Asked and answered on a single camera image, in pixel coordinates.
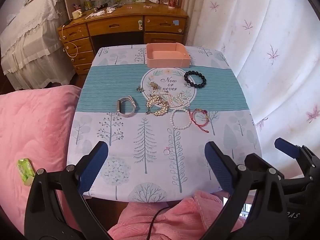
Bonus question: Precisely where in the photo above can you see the red string bracelet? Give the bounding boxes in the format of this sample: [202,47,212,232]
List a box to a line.
[188,108,210,133]

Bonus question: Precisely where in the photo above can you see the white pearl bracelet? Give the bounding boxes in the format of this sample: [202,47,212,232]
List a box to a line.
[170,108,193,131]

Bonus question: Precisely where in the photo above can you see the black bead bracelet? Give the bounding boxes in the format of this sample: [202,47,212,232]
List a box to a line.
[183,70,207,89]

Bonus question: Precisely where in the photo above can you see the long pearl necklace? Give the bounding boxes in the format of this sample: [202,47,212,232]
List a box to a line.
[149,88,191,108]

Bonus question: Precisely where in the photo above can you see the blue flower brooch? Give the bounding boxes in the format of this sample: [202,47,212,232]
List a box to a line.
[136,86,144,93]

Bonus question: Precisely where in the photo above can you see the gold flower earrings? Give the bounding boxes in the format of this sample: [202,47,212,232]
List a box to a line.
[150,82,159,90]

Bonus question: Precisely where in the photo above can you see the green tissue packet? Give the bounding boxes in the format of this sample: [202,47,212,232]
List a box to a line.
[17,158,35,186]

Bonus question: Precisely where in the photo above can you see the pink quilt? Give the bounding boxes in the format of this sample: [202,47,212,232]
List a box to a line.
[1,85,81,233]

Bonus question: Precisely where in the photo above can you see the white floral curtain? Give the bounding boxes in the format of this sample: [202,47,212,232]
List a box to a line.
[182,0,320,178]

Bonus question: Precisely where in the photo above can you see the tree print tablecloth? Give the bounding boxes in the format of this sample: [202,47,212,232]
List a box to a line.
[67,45,261,203]

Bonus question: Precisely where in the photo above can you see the white lace cover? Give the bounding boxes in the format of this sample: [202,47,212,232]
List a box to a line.
[1,0,75,90]

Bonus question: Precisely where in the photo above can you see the pink paper tray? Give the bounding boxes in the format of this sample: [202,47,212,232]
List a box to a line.
[146,43,191,68]

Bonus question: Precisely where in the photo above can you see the white mug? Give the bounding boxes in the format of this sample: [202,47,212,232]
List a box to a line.
[72,9,82,20]

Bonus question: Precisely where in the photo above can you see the wooden desk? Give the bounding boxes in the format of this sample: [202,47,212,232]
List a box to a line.
[57,7,188,79]

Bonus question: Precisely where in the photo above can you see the black cable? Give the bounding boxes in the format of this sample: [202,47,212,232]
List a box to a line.
[146,204,173,240]

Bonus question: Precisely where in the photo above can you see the yellow cable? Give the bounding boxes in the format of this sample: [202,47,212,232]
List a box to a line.
[60,24,79,58]

